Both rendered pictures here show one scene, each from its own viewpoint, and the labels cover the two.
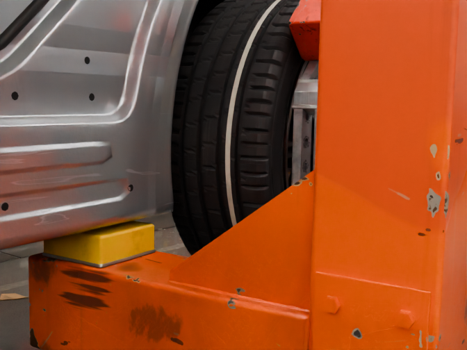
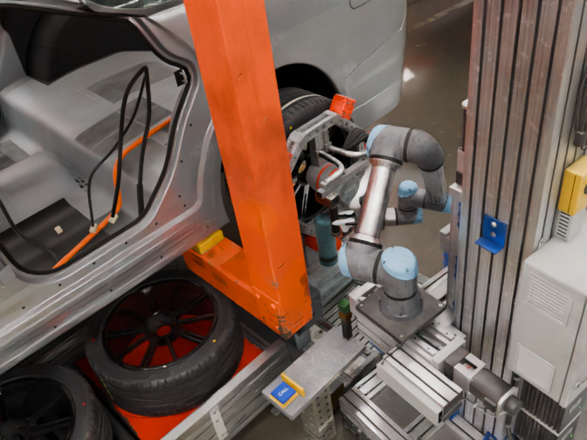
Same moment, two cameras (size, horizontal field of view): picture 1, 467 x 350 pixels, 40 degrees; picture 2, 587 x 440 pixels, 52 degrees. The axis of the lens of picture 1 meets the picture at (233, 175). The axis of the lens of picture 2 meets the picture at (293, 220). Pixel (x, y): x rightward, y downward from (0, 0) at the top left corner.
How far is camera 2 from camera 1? 184 cm
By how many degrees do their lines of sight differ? 36
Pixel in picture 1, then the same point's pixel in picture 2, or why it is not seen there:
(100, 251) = (200, 250)
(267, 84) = not seen: hidden behind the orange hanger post
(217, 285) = (233, 274)
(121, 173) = (202, 225)
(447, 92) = (269, 260)
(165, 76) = (214, 182)
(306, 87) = not seen: hidden behind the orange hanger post
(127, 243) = (210, 243)
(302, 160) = not seen: hidden behind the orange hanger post
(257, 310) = (242, 287)
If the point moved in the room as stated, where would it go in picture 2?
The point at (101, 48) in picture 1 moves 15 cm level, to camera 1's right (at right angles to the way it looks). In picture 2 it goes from (184, 189) to (218, 189)
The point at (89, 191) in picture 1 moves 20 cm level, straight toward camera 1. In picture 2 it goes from (190, 236) to (183, 269)
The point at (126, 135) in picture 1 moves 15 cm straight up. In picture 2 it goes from (201, 213) to (192, 184)
